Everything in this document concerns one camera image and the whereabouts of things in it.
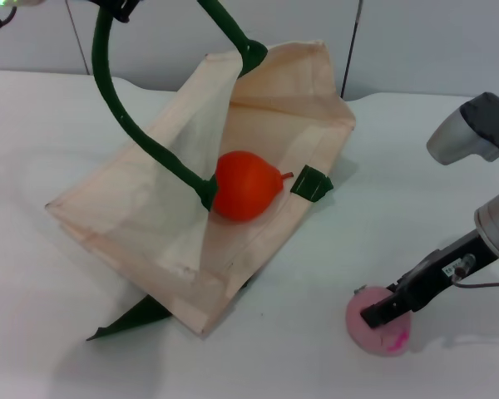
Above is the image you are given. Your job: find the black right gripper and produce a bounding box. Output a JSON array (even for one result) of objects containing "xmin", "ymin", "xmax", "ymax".
[{"xmin": 359, "ymin": 230, "xmax": 499, "ymax": 330}]

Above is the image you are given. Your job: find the pink toy peach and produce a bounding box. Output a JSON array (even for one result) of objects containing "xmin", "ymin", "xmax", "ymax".
[{"xmin": 344, "ymin": 284, "xmax": 413, "ymax": 357}]

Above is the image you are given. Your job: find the orange toy fruit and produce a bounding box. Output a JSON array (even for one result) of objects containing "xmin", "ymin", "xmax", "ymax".
[{"xmin": 213, "ymin": 150, "xmax": 295, "ymax": 223}]

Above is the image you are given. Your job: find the white handbag with green handles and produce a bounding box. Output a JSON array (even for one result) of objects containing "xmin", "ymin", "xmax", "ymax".
[{"xmin": 44, "ymin": 0, "xmax": 357, "ymax": 341}]

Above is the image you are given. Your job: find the right wrist camera housing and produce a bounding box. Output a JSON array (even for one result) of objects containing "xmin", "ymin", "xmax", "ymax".
[{"xmin": 426, "ymin": 91, "xmax": 499, "ymax": 167}]

